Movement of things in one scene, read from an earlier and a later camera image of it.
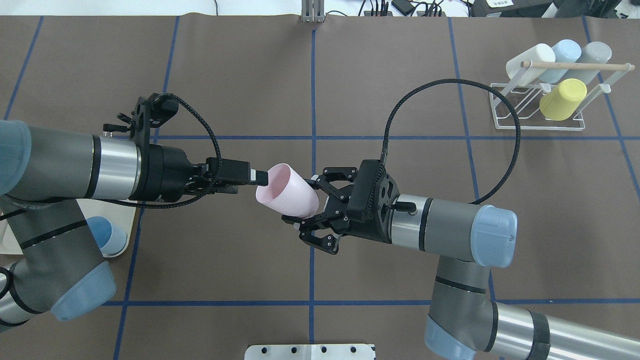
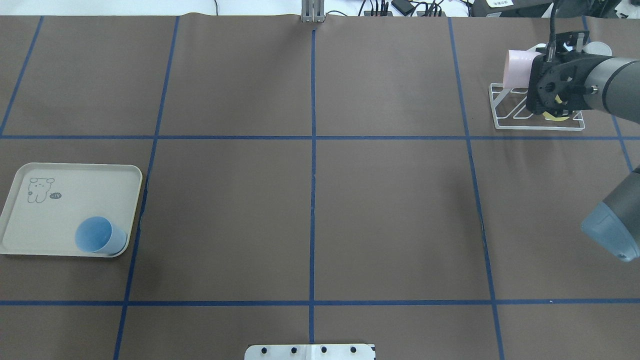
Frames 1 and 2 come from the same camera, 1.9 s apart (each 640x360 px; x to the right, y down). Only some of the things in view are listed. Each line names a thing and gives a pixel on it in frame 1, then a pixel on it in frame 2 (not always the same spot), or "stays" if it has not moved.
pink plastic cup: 287,192 to 517,68
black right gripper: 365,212 to 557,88
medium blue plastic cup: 111,239 stays
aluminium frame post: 312,11 stays
